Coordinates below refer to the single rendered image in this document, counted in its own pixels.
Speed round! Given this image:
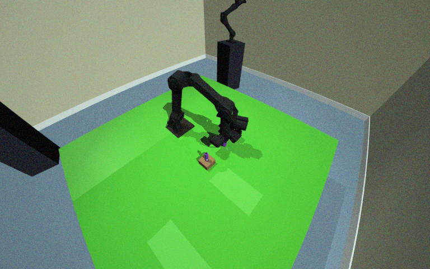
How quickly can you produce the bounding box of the tan wooden block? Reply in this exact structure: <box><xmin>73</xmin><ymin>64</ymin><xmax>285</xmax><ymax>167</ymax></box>
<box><xmin>198</xmin><ymin>154</ymin><xmax>216</xmax><ymax>170</ymax></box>

